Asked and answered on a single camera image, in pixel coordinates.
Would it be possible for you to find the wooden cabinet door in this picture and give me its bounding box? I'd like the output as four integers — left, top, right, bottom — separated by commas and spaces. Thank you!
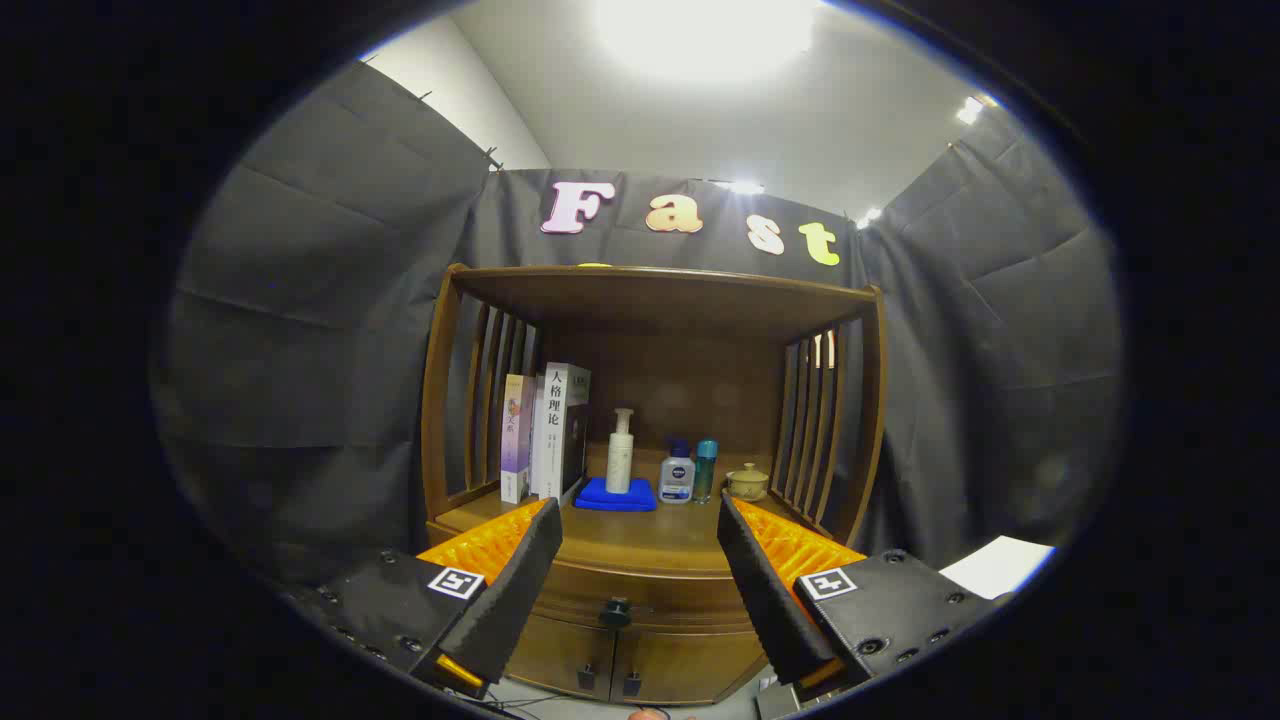
610, 628, 769, 707
505, 612, 617, 701

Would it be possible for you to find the brown wooden cabinet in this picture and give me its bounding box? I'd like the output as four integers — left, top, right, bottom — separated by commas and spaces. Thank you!
420, 263, 889, 707

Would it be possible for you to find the blue folded cloth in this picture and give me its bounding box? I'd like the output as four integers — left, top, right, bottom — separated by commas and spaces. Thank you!
574, 476, 658, 513

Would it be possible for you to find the purple book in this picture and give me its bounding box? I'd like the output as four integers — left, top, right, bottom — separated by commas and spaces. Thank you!
500, 374, 539, 505

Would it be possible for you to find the brown wooden drawer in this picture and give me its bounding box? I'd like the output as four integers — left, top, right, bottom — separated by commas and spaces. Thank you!
535, 560, 761, 633

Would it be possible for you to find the white bottle with blue cap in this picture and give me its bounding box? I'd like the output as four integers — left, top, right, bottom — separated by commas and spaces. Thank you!
659, 438, 696, 505

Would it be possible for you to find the wooden countertop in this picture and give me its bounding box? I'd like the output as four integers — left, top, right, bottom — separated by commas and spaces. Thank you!
432, 455, 851, 579

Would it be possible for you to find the white flat surface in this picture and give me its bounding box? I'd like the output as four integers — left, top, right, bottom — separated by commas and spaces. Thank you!
938, 535, 1056, 601

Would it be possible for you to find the white pump bottle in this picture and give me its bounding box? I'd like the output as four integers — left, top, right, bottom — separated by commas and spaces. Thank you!
606, 408, 636, 495

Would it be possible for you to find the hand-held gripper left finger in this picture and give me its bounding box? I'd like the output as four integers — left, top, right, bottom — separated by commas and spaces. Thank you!
290, 497, 564, 701

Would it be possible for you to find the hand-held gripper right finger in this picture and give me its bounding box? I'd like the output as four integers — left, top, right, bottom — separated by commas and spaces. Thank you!
716, 490, 1011, 701

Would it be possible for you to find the thick white book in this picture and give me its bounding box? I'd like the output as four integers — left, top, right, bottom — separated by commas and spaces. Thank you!
530, 362, 592, 499

